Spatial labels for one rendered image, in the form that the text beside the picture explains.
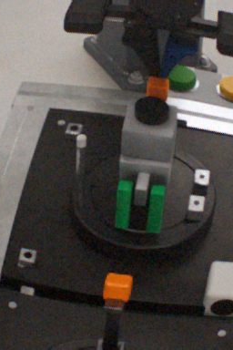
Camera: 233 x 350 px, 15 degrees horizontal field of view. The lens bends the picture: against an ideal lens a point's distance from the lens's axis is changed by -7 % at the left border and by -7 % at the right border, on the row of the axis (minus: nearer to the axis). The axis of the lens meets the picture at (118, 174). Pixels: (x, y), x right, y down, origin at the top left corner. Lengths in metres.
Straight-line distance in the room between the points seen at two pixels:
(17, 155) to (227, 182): 0.22
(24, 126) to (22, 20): 0.39
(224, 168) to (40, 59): 0.41
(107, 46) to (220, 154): 0.32
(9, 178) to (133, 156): 0.17
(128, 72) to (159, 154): 0.39
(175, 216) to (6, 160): 0.20
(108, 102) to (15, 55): 0.29
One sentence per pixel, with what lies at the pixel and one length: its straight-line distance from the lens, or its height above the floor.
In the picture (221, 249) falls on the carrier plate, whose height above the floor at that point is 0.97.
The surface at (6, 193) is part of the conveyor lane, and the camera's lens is 0.88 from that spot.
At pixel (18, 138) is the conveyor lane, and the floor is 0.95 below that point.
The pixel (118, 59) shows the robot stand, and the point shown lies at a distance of 1.16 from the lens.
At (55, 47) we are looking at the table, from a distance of 1.24.
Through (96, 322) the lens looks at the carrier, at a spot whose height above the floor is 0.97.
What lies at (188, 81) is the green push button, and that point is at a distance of 1.00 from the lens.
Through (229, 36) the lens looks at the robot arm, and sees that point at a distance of 0.78.
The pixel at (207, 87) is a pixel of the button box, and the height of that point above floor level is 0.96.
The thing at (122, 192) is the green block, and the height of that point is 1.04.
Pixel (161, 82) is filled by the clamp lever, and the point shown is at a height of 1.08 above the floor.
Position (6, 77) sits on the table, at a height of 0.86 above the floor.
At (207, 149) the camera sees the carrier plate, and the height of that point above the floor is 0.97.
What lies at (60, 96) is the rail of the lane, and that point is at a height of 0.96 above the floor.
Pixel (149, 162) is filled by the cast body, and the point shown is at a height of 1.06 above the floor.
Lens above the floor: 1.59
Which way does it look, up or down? 45 degrees down
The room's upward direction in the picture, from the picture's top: 3 degrees clockwise
